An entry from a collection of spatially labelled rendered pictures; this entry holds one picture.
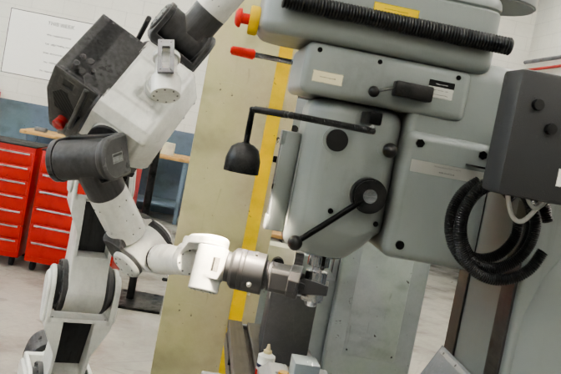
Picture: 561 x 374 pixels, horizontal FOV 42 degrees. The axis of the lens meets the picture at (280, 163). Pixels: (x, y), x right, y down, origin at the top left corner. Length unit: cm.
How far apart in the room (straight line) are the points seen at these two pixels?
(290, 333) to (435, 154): 69
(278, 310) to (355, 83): 72
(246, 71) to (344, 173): 184
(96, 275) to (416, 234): 95
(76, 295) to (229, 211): 134
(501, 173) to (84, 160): 86
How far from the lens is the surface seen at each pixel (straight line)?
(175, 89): 163
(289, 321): 192
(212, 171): 326
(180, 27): 186
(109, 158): 161
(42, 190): 624
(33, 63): 1081
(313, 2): 139
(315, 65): 142
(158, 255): 172
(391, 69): 145
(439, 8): 148
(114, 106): 169
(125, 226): 173
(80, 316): 215
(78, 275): 206
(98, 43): 177
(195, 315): 337
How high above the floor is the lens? 156
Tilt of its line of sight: 3 degrees down
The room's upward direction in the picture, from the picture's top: 11 degrees clockwise
